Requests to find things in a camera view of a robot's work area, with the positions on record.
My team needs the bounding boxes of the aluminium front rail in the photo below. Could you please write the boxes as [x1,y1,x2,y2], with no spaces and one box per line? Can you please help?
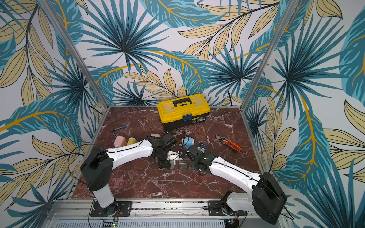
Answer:
[42,199,294,228]

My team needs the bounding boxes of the green pencil sharpener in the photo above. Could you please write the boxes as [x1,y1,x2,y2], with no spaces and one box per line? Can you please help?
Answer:
[170,160,179,170]

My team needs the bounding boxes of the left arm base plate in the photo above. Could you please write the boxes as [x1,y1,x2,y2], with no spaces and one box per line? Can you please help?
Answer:
[90,201,132,217]

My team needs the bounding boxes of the dark grey transparent tray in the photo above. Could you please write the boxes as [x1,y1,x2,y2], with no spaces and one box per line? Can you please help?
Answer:
[179,160,189,172]

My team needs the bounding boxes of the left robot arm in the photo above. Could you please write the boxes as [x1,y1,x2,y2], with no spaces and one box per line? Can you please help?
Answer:
[80,134,176,213]

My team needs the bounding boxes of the blue pencil sharpener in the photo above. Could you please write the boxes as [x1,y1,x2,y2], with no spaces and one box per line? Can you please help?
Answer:
[182,137,195,150]

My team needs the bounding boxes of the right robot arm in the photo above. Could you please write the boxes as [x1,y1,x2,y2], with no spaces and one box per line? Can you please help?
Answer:
[187,145,287,225]

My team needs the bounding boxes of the yellow pencil sharpener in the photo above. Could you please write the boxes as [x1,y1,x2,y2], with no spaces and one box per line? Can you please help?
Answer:
[127,137,137,145]

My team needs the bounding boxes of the pink pencil sharpener front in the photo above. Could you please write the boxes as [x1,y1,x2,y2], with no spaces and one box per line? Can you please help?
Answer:
[113,136,127,148]

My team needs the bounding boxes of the yellow black toolbox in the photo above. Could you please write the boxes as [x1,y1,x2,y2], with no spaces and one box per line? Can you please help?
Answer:
[157,94,211,132]

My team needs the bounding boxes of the pink transparent tray left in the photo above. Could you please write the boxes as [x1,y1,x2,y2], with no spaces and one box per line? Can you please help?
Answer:
[110,178,125,189]

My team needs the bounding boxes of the orange handled pliers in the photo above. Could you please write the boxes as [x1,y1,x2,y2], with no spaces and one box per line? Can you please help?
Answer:
[216,133,242,152]

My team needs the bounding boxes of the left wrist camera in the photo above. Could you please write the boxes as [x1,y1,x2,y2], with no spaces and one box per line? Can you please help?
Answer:
[167,151,183,161]

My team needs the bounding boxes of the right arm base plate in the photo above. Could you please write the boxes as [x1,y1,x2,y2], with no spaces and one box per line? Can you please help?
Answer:
[202,200,248,217]

